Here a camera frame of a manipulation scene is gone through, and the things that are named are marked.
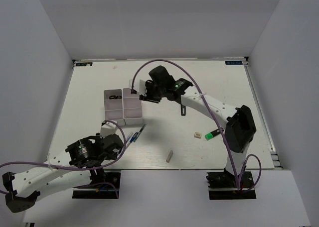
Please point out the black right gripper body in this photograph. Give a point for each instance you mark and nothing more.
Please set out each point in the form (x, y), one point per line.
(154, 93)

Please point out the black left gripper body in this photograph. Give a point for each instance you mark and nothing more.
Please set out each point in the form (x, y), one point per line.
(114, 156)

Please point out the blue pen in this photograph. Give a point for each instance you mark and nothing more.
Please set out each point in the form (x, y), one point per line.
(128, 139)
(132, 139)

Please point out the purple cap highlighter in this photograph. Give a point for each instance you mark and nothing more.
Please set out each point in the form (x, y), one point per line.
(183, 110)

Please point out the green clear pen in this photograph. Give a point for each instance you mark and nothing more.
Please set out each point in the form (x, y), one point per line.
(139, 133)

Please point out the black handled scissors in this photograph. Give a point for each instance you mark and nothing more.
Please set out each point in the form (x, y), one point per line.
(115, 97)

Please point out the small beige eraser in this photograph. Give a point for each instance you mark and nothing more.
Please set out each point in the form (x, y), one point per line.
(197, 135)

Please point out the green cap highlighter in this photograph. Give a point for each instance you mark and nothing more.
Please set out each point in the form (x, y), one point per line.
(213, 134)

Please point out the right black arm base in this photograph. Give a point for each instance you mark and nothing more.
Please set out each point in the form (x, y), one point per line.
(223, 187)

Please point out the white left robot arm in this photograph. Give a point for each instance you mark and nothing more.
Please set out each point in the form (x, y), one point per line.
(80, 166)

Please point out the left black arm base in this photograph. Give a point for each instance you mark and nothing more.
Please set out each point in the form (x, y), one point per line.
(108, 189)

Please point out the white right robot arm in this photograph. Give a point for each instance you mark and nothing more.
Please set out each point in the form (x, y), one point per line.
(237, 123)

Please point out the right white organizer tray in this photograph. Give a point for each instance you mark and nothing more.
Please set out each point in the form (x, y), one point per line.
(132, 108)

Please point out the white organizer tray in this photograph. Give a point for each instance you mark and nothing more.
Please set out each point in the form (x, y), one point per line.
(113, 109)
(132, 108)

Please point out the left white organizer tray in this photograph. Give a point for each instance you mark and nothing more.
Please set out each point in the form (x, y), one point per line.
(113, 109)

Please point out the right corner label sticker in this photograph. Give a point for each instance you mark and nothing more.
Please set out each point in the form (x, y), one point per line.
(233, 62)

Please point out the corner label sticker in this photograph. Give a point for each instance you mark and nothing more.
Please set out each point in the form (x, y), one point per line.
(83, 64)
(233, 62)

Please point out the left corner label sticker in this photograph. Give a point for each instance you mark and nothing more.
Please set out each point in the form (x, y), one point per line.
(83, 64)

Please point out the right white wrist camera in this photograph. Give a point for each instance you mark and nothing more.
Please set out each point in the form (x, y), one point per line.
(138, 87)

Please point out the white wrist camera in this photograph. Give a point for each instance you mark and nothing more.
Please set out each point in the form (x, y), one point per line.
(107, 128)
(138, 87)

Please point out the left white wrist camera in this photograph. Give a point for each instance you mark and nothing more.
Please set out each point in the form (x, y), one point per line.
(107, 128)

